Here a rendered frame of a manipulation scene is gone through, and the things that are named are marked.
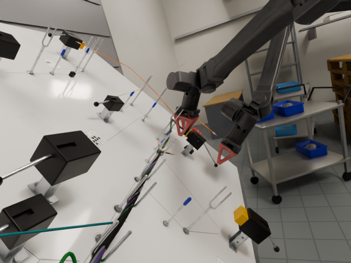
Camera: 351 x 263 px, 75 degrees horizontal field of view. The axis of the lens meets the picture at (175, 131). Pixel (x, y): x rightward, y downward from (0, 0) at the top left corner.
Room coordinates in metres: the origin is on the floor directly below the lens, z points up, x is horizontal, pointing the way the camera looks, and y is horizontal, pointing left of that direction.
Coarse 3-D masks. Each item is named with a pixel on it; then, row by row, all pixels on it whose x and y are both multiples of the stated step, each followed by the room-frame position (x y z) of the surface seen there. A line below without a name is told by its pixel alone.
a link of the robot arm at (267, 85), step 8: (280, 32) 0.87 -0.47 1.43; (288, 32) 0.87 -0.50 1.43; (272, 40) 0.87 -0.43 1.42; (280, 40) 0.85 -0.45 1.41; (272, 48) 0.85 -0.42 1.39; (280, 48) 0.83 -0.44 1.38; (272, 56) 0.82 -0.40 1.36; (280, 56) 0.81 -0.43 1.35; (264, 64) 0.82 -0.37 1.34; (272, 64) 0.80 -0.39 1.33; (280, 64) 0.81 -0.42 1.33; (264, 72) 0.80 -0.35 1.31; (272, 72) 0.79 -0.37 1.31; (264, 80) 0.78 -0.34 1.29; (272, 80) 0.76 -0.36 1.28; (256, 88) 0.77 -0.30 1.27; (264, 88) 0.75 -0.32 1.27; (272, 88) 0.74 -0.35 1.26; (272, 96) 0.75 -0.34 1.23; (264, 104) 0.71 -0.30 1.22; (272, 104) 0.76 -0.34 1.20; (264, 112) 0.73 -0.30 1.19
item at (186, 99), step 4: (184, 92) 0.79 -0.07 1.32; (184, 96) 0.79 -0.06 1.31; (188, 96) 0.77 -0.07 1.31; (196, 96) 0.77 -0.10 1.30; (184, 100) 0.78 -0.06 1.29; (188, 100) 0.77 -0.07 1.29; (192, 100) 0.77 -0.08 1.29; (196, 100) 0.78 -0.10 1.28; (184, 104) 0.78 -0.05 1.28; (188, 104) 0.77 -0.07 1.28; (192, 104) 0.77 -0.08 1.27; (196, 104) 0.78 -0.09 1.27; (176, 108) 0.77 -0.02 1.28; (180, 108) 0.76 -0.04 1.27; (184, 108) 0.78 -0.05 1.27; (188, 108) 0.77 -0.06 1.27; (192, 108) 0.77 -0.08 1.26; (196, 108) 0.79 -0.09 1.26; (188, 112) 0.75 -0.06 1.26; (192, 112) 0.74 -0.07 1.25
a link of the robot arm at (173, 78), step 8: (176, 72) 0.73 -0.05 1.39; (184, 72) 0.74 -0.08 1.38; (192, 72) 0.75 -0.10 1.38; (168, 80) 0.76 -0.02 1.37; (176, 80) 0.72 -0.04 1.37; (184, 80) 0.72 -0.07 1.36; (192, 80) 0.74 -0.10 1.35; (200, 80) 0.76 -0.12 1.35; (168, 88) 0.75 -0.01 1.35; (176, 88) 0.74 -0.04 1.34; (184, 88) 0.75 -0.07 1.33; (200, 88) 0.75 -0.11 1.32; (208, 88) 0.71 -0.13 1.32
